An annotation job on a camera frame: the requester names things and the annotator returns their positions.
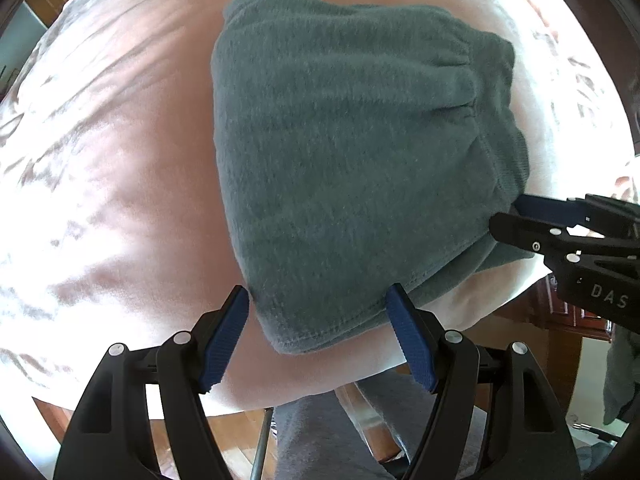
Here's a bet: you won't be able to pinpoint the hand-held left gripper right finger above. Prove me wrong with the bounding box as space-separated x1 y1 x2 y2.
386 282 583 480

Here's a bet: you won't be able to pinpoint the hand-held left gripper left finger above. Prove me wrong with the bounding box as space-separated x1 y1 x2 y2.
52 285 250 480

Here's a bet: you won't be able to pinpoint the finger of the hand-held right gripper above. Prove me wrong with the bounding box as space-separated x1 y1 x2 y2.
489 212 640 261
515 193 640 238

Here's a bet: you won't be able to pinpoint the grey pants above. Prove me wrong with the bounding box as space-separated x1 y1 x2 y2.
210 0 538 358

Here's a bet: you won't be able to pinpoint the wooden bedside cabinet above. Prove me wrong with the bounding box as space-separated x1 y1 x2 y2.
500 275 617 343

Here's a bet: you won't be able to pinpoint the person's right leg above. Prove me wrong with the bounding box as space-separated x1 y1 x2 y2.
355 372 491 466

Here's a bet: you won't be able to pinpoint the grey hanging cloth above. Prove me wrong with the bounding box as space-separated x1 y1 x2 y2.
602 330 640 426

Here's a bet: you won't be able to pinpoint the metal rod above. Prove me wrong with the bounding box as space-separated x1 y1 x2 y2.
250 407 274 480

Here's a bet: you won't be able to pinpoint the pink bed cover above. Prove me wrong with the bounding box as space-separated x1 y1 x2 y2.
0 0 640 418

